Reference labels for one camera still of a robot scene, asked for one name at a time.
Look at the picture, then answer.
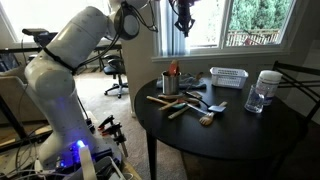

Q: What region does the black office chair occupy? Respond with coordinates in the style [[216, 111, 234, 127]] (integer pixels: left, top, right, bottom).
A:
[[103, 54, 129, 99]]

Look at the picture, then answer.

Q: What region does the black metal chair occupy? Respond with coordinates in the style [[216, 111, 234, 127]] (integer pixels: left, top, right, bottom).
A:
[[270, 60, 320, 128]]

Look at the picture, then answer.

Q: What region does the teal spatula wooden handle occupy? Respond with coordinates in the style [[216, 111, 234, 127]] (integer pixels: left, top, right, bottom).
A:
[[158, 99, 188, 112]]

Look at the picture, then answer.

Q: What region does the white window frame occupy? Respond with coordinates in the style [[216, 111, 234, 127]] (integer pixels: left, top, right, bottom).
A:
[[151, 0, 303, 64]]

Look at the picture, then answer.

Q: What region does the red spatula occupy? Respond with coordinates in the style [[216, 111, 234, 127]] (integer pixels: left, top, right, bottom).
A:
[[168, 59, 181, 77]]

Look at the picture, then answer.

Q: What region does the white wipes canister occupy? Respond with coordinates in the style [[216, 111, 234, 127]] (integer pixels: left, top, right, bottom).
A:
[[255, 69, 284, 107]]

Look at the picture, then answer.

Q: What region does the thin wooden spoon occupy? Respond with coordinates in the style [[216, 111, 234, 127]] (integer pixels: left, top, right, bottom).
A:
[[146, 95, 170, 106]]

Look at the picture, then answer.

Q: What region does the white plastic basket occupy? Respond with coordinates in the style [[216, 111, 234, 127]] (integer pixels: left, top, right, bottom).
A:
[[209, 66, 250, 90]]

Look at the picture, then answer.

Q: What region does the blue cloth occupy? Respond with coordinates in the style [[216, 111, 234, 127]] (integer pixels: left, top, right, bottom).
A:
[[156, 73, 208, 90]]

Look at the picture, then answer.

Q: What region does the black stand leg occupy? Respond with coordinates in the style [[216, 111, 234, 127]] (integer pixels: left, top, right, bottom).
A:
[[0, 94, 28, 141]]

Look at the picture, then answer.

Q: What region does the flat wooden spatula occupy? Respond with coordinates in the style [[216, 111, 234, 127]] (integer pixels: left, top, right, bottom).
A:
[[158, 94, 201, 104]]

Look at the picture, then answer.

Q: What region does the wooden deck railing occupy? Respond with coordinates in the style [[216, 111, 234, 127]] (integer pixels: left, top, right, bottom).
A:
[[226, 28, 282, 48]]

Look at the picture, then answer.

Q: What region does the white plastic tube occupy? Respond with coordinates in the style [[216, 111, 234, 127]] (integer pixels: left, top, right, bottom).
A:
[[78, 144, 98, 180]]

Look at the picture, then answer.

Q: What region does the black table leg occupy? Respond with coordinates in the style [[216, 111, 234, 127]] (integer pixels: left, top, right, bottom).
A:
[[145, 131, 158, 180]]

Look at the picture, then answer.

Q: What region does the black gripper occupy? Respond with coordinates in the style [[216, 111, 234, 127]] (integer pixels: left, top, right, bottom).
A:
[[173, 0, 198, 38]]

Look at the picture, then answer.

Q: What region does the clear drinking glass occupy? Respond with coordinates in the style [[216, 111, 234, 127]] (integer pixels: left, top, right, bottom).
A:
[[244, 84, 266, 114]]

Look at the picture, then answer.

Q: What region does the silver metal tin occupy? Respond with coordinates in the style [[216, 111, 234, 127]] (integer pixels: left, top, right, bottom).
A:
[[161, 70, 181, 96]]

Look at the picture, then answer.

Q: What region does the silver handle utensil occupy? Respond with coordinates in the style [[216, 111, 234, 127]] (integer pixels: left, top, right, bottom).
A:
[[184, 102, 210, 116]]

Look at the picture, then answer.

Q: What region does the red black bar clamp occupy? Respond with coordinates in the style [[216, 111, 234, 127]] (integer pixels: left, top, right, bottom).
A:
[[97, 114, 116, 131], [101, 122, 130, 158]]

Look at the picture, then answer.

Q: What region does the wooden stick handle utensil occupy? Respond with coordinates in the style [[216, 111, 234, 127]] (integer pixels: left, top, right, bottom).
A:
[[167, 103, 192, 120]]

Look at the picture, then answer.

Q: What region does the dark framed screen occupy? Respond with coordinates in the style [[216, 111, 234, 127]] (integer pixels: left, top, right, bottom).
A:
[[0, 49, 20, 73]]

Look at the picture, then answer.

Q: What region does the black background desk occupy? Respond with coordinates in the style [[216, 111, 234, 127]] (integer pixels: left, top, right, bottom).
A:
[[93, 42, 123, 72]]

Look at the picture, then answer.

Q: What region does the black-handled steel turner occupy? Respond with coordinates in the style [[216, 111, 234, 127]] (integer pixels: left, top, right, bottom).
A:
[[182, 90, 227, 114]]

